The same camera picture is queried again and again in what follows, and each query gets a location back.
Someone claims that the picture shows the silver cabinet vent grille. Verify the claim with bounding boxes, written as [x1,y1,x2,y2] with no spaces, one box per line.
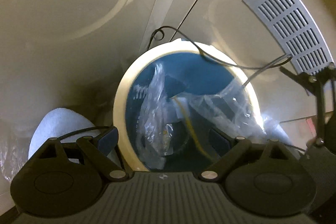
[243,0,334,75]

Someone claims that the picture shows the black thin cable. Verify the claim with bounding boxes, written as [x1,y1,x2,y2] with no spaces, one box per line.
[146,25,293,83]

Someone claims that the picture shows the white slipper foot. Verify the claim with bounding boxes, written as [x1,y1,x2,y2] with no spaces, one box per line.
[28,108,96,159]

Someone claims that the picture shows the clear plastic wrap trash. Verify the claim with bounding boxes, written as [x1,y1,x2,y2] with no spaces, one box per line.
[132,62,266,171]

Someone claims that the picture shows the cream rim blue trash bin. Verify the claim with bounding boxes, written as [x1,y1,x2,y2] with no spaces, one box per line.
[113,39,264,172]

